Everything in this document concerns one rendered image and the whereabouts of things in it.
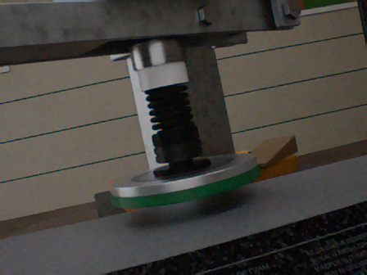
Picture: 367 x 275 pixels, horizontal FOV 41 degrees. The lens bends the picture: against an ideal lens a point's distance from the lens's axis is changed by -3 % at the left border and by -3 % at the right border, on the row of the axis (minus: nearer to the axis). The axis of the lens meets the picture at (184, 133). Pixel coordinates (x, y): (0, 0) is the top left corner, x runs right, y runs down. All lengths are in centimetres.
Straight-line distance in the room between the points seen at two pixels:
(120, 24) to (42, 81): 608
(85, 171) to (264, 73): 270
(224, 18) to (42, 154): 604
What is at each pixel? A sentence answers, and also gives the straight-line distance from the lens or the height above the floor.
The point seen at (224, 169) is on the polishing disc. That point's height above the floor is 89.
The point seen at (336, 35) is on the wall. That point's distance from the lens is 735.
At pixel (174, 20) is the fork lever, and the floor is 109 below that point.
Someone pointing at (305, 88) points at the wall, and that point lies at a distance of 709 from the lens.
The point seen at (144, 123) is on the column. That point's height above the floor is 95.
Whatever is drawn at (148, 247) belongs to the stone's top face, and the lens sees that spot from 57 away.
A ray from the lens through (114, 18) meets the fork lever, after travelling 63.
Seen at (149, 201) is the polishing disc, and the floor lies 87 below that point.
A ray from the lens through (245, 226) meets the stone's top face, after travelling 58.
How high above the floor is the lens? 97
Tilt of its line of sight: 3 degrees down
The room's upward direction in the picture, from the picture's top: 12 degrees counter-clockwise
